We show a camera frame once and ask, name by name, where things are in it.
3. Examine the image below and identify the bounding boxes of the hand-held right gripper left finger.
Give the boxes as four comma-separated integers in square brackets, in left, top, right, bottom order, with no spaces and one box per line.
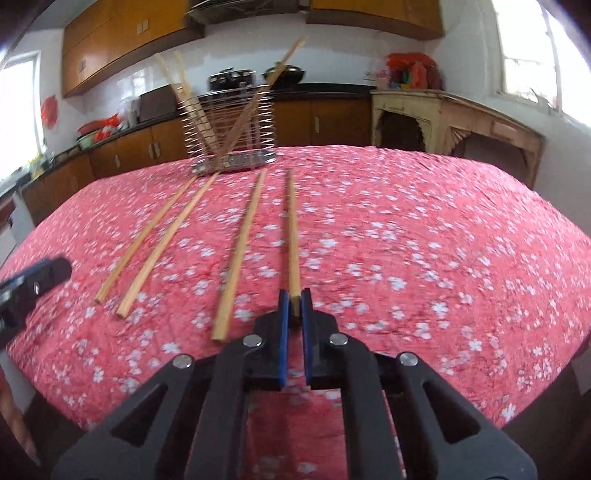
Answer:
[51,288,291,480]

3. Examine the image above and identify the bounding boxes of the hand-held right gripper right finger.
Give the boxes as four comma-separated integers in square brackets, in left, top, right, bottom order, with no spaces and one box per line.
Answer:
[300,288,539,480]

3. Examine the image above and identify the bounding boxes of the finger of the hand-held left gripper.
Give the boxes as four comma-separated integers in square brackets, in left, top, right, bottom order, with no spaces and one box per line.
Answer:
[0,259,51,291]
[18,257,73,298]

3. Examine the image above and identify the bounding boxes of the wooden chopstick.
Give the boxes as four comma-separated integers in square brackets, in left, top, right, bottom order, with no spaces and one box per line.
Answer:
[286,168,302,319]
[154,53,211,148]
[116,172,219,318]
[95,174,202,304]
[222,37,308,155]
[211,168,267,342]
[174,51,220,153]

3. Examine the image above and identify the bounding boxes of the metal wire chopstick holder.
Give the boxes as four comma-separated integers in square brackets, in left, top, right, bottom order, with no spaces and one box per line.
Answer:
[178,83,278,175]

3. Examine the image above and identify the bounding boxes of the person's left hand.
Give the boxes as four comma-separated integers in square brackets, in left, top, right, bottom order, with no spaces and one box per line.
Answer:
[0,369,38,462]

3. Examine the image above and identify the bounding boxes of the green basin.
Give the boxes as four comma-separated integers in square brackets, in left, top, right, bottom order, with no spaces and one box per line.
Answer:
[78,131,116,151]

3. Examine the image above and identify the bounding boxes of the red floral tablecloth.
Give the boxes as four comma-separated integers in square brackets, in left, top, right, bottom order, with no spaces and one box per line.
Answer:
[4,143,591,480]

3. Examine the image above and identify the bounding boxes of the red basin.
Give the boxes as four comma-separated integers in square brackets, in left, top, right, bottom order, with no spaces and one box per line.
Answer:
[76,119,114,136]

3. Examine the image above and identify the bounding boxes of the wooden base cabinets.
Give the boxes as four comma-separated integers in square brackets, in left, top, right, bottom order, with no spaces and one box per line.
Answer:
[21,99,372,222]

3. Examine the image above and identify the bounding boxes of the dark wooden cutting board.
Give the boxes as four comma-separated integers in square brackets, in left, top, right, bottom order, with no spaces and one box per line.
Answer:
[139,85,178,123]

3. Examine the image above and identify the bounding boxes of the black kitchen countertop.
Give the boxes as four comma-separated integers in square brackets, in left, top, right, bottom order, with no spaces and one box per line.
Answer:
[0,83,377,195]

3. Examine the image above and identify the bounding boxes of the black wok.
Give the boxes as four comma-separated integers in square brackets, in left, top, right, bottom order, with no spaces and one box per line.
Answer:
[210,69,257,90]

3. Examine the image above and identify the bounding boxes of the dark pot with lid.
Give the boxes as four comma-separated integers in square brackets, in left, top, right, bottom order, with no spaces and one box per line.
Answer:
[263,65,305,86]

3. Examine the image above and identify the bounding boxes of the cream wooden side table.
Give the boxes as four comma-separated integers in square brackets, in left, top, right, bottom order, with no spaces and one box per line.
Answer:
[372,90,546,185]

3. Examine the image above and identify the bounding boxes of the steel range hood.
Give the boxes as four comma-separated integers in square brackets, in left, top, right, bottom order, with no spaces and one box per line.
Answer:
[187,0,310,12]

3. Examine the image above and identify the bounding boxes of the large barred window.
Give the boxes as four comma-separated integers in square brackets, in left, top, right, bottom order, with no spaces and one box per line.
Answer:
[492,0,591,121]

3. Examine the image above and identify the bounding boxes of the red bag on wall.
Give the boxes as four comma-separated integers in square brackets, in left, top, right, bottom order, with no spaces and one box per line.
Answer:
[41,95,61,127]

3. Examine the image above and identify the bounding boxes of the wooden wall cabinets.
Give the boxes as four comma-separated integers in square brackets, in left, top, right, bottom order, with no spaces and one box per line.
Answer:
[62,0,444,97]

